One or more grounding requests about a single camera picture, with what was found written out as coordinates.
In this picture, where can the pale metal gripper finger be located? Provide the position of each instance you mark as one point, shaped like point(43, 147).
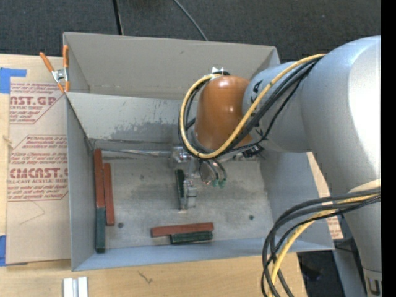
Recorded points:
point(192, 196)
point(186, 196)

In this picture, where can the red-brown flat block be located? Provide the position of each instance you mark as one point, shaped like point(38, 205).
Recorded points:
point(182, 229)
point(109, 196)
point(99, 178)

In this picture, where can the grey metal bin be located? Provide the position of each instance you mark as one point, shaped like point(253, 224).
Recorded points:
point(148, 193)

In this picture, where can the dark green flat block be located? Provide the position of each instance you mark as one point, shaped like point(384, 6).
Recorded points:
point(100, 230)
point(191, 237)

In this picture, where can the brown cardboard board red print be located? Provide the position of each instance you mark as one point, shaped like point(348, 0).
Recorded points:
point(37, 221)

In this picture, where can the black cylinder on white bracket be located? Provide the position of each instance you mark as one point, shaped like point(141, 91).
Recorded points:
point(252, 152)

